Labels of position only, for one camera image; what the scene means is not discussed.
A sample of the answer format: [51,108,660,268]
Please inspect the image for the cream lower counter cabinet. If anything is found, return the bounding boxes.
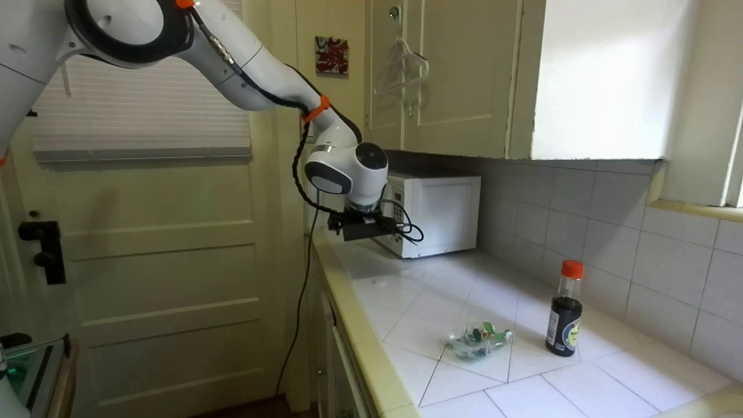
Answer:
[308,254,383,418]

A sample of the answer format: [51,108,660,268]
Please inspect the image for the black door latch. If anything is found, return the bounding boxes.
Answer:
[15,218,69,288]

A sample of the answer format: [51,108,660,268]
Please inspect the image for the cream upper wall cabinet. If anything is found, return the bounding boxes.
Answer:
[364,0,669,166]

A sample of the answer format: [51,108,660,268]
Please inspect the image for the crumpled clear plastic wrapper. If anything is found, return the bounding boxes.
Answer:
[444,321,516,365]

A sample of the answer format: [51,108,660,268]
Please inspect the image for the soy sauce bottle orange cap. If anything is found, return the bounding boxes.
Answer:
[544,259,588,361]

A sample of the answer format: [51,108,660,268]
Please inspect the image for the cream panelled door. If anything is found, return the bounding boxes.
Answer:
[0,45,307,418]

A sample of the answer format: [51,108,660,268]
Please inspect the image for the black coiled robot cable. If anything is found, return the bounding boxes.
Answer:
[291,66,428,247]

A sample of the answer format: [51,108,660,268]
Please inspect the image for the green tinted tray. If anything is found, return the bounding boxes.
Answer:
[0,332,79,418]

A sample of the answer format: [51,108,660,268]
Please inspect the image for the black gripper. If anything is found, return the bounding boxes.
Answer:
[325,206,404,245]

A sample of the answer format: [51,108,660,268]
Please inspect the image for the small red wall picture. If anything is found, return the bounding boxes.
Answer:
[314,35,351,79]

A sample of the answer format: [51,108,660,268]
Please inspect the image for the black power cable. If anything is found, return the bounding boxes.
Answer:
[270,206,323,418]

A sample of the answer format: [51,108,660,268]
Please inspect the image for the white microwave oven body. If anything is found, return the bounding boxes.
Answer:
[373,172,482,261]

